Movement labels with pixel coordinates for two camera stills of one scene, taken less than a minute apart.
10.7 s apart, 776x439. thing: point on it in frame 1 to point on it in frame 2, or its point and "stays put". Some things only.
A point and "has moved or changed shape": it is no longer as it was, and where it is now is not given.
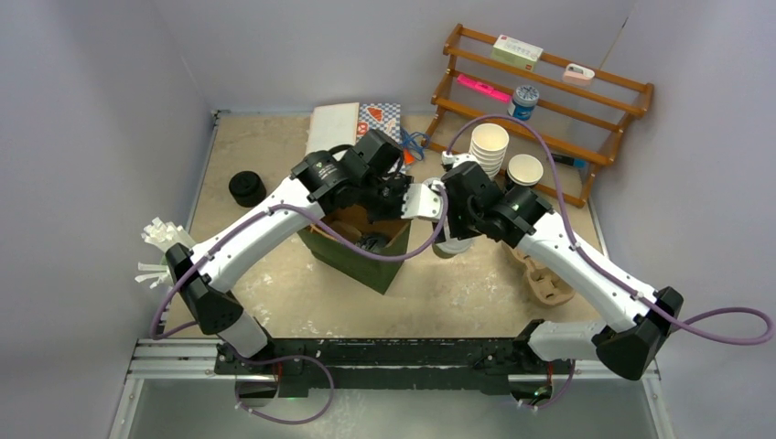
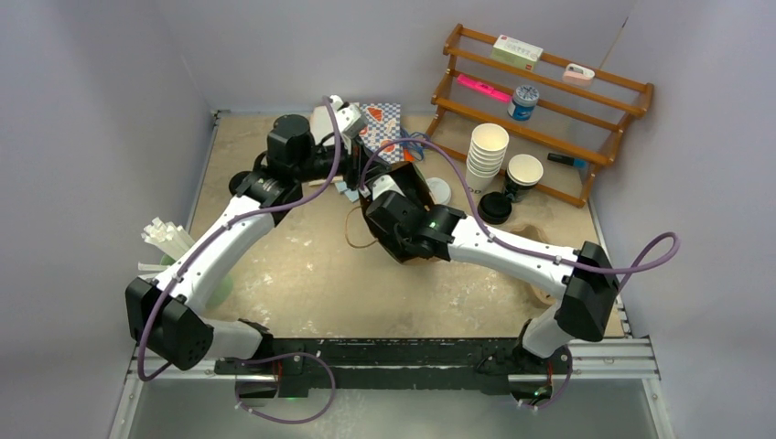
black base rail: [469, 364] stays put
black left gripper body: [383, 198] to [317, 166]
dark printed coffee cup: [524, 169] stays put
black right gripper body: [463, 221] to [404, 241]
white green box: [515, 53] stays put
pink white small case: [576, 74] stays put
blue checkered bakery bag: [384, 116] stays put
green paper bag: [373, 273] has moved or changed shape
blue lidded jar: [524, 100] stays put
